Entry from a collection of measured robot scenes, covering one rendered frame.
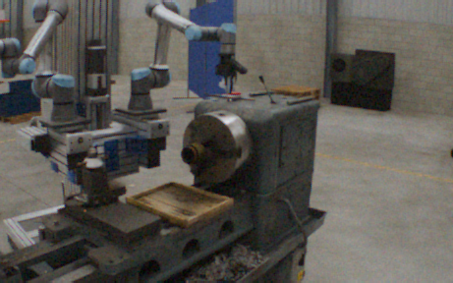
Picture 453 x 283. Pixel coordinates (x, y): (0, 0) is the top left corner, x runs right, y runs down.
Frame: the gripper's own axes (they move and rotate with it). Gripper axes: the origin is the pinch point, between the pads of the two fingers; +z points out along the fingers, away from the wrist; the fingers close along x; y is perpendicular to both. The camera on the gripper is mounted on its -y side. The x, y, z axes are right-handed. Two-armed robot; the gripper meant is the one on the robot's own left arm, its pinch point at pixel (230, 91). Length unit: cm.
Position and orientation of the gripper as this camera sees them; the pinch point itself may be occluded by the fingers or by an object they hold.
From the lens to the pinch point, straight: 217.4
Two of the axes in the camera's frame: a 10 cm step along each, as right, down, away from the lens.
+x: -5.9, 1.8, -7.9
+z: -0.3, 9.7, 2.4
